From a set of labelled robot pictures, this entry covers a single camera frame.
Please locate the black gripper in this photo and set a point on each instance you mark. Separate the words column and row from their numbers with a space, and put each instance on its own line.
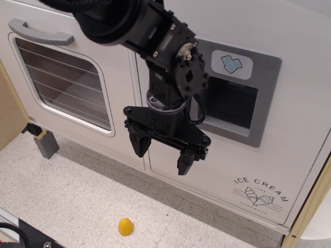
column 174, row 130

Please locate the white toy fridge door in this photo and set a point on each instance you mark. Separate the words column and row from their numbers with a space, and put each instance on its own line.
column 268, row 184

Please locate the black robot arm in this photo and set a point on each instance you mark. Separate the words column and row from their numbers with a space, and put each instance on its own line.
column 176, row 71

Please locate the yellow toy lemon half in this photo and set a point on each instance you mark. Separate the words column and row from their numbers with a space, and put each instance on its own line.
column 125, row 227

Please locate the white toy oven door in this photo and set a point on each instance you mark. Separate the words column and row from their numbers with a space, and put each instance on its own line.
column 79, row 90

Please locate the grey ice dispenser panel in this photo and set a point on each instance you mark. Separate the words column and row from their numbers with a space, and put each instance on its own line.
column 241, row 88

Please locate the grey kitchen leg block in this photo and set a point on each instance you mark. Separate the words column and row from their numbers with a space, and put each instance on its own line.
column 47, row 145

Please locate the light wooden left panel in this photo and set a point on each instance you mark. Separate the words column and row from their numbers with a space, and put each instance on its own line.
column 13, row 115

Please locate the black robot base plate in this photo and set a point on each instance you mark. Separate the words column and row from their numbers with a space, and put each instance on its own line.
column 37, row 238

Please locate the light wooden side post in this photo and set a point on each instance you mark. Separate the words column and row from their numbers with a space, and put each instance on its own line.
column 318, row 192

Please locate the grey oven door handle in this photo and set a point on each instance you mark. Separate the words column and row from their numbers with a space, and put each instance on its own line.
column 20, row 28

